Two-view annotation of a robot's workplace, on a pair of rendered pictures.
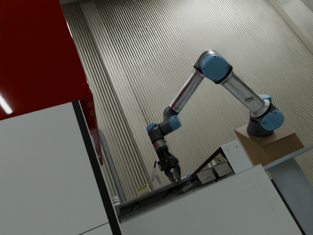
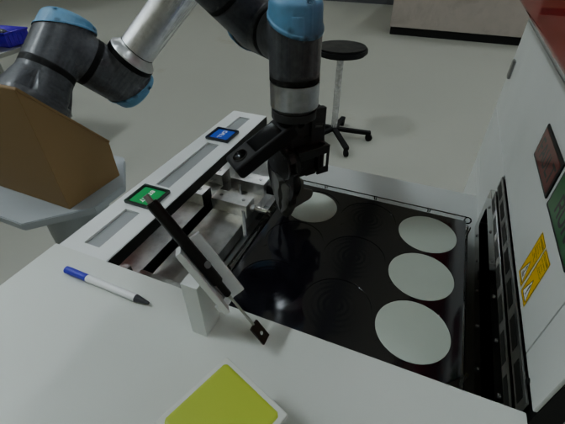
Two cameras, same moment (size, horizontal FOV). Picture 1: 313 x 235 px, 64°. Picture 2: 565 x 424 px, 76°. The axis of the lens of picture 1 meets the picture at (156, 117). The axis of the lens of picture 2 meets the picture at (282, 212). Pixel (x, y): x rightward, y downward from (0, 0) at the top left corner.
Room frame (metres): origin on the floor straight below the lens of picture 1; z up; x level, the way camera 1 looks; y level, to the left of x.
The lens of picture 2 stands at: (1.76, 0.39, 1.34)
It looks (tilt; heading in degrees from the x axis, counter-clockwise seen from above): 38 degrees down; 221
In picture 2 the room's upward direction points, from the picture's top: straight up
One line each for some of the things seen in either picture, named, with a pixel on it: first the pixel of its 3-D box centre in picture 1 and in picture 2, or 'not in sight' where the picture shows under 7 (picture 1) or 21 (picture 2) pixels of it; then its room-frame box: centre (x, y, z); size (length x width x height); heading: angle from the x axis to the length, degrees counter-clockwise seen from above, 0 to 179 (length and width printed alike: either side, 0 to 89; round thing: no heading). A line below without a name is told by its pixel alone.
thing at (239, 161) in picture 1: (215, 172); (193, 192); (1.41, -0.17, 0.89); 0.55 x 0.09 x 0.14; 19
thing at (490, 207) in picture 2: not in sight; (489, 289); (1.27, 0.39, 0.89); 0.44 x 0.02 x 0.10; 19
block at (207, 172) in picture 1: (203, 174); (250, 182); (1.31, -0.10, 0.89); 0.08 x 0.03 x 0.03; 109
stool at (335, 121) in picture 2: not in sight; (337, 95); (-0.51, -1.04, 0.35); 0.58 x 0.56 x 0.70; 108
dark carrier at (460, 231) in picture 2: (152, 198); (353, 257); (1.35, 0.20, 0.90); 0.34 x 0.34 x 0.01; 19
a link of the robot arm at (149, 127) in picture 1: (155, 133); (293, 39); (1.33, 0.04, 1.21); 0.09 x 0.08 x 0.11; 73
